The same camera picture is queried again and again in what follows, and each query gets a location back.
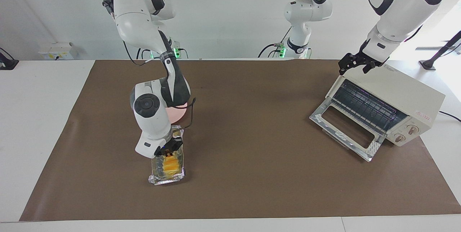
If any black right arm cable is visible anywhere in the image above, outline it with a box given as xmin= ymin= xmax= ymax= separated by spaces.
xmin=122 ymin=40 xmax=197 ymax=129

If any sliced yellow bread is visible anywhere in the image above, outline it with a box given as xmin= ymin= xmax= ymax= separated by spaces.
xmin=162 ymin=154 xmax=181 ymax=174

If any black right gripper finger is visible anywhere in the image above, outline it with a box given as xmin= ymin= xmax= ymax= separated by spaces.
xmin=171 ymin=135 xmax=184 ymax=154

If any black clamp object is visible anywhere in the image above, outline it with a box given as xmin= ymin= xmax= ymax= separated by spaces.
xmin=0 ymin=47 xmax=19 ymax=71

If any cream toaster oven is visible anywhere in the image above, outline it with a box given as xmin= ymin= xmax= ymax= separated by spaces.
xmin=325 ymin=51 xmax=446 ymax=147

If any white wall socket box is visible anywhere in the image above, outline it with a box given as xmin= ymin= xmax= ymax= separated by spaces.
xmin=38 ymin=43 xmax=75 ymax=61

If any glass oven door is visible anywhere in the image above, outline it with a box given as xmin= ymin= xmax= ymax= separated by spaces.
xmin=309 ymin=97 xmax=386 ymax=163

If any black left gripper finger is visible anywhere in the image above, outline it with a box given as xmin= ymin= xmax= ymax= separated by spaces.
xmin=362 ymin=59 xmax=384 ymax=75
xmin=337 ymin=52 xmax=358 ymax=77

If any black oven power cable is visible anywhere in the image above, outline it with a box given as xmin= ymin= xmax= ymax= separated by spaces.
xmin=438 ymin=111 xmax=461 ymax=123

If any metal oven rack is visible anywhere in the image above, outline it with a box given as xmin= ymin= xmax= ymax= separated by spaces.
xmin=331 ymin=79 xmax=408 ymax=134

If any brown table mat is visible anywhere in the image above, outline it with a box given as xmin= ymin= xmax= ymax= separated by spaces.
xmin=19 ymin=59 xmax=461 ymax=222

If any pink round plate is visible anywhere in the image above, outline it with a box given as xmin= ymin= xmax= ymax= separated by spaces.
xmin=167 ymin=102 xmax=189 ymax=125

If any black stand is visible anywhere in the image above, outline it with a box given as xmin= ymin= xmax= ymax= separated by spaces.
xmin=419 ymin=30 xmax=461 ymax=71

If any aluminium foil tray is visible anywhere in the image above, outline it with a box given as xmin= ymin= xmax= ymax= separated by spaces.
xmin=148 ymin=124 xmax=187 ymax=186

